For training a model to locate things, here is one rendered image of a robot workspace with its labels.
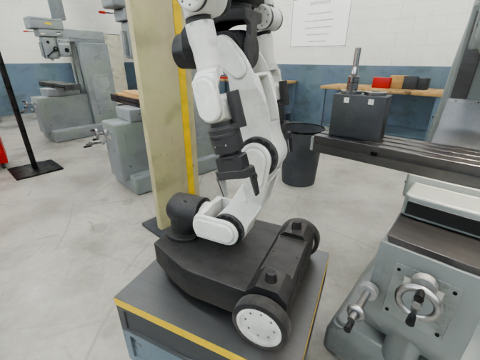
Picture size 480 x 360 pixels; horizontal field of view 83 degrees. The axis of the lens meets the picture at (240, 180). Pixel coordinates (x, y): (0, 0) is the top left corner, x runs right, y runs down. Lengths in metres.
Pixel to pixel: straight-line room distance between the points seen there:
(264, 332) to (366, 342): 0.59
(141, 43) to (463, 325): 2.02
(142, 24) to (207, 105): 1.35
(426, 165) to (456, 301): 0.48
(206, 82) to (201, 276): 0.70
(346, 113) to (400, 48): 4.37
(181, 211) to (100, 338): 0.86
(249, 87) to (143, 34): 1.23
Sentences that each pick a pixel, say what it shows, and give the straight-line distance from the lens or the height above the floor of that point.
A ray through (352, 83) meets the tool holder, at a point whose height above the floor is 1.21.
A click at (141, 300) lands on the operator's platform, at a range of 1.30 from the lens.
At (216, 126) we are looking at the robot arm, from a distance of 0.74.
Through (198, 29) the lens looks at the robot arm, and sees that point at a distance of 0.75.
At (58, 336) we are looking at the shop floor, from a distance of 1.88.
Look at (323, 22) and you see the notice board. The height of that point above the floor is 1.94.
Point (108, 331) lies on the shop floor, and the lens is 1.79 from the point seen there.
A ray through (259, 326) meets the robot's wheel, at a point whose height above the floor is 0.50.
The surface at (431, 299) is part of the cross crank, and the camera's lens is 0.95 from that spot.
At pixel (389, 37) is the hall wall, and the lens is 5.72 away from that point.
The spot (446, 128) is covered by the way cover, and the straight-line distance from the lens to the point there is 1.62.
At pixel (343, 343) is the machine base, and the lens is 1.54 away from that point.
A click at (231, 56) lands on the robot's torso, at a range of 0.89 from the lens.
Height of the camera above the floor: 1.32
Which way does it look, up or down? 24 degrees down
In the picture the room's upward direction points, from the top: straight up
